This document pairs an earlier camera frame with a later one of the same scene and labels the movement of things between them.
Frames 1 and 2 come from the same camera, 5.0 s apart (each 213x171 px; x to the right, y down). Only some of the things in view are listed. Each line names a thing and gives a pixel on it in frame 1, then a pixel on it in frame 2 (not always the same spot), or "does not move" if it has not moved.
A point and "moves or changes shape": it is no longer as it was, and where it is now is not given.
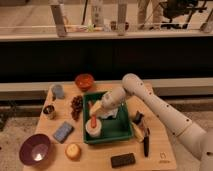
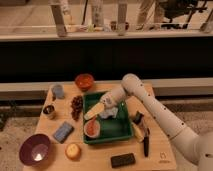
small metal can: (48, 109) does not move
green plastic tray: (118, 127) does not move
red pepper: (93, 121) moves or changes shape
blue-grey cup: (59, 92) does not move
